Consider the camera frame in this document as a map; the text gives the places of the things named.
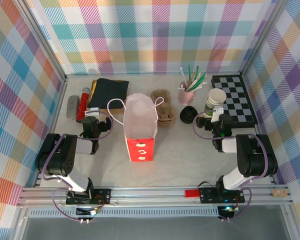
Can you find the stack of dark napkins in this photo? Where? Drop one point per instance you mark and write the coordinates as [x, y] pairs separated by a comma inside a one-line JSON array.
[[110, 92]]

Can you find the red white paper gift bag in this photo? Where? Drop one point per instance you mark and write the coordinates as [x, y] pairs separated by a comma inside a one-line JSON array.
[[140, 120]]

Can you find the red glitter tube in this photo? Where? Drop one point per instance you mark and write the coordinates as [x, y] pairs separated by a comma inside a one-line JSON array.
[[82, 107]]

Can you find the paper-wrapped green straw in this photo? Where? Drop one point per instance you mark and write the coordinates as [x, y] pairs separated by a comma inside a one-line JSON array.
[[198, 82], [200, 78]]

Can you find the grey oblong stone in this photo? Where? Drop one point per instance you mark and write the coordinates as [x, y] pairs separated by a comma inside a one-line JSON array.
[[72, 107]]

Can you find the small black controller board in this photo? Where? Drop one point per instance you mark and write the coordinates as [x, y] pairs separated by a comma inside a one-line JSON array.
[[227, 210], [90, 212]]

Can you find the thin aluminium wall rail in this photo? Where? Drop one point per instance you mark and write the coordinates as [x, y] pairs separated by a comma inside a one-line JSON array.
[[165, 74]]

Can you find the aluminium frame post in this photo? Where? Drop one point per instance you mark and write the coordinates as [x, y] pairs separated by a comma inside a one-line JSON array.
[[41, 37], [263, 37]]

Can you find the wooden stir stick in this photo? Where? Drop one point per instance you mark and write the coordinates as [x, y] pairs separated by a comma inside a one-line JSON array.
[[193, 76]]

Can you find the black grey chessboard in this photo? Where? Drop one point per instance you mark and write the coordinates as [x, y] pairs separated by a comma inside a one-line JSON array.
[[237, 100]]

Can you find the small cork piece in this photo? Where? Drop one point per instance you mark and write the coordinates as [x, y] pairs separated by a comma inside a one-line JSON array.
[[279, 193]]

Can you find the red toy brick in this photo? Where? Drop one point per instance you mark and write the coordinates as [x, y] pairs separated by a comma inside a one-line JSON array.
[[192, 194]]

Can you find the aluminium side rail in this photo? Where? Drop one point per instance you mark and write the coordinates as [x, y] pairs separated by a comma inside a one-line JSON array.
[[259, 130]]

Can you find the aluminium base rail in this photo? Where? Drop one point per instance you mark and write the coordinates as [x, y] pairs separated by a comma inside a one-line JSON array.
[[152, 197]]

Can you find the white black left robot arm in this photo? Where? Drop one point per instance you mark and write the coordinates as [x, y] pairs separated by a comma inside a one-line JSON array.
[[65, 162]]

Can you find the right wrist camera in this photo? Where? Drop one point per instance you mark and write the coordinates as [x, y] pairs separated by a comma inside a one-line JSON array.
[[217, 112]]

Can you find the pink straw holder cup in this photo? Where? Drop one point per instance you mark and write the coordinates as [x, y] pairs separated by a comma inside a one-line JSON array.
[[185, 97]]

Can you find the white plastic stirrer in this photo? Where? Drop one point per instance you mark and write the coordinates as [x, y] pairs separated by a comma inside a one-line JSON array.
[[183, 76]]

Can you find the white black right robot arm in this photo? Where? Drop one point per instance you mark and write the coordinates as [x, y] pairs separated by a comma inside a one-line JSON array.
[[252, 157]]

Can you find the green plastic straw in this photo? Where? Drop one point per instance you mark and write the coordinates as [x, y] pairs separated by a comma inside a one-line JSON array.
[[197, 70], [190, 73]]

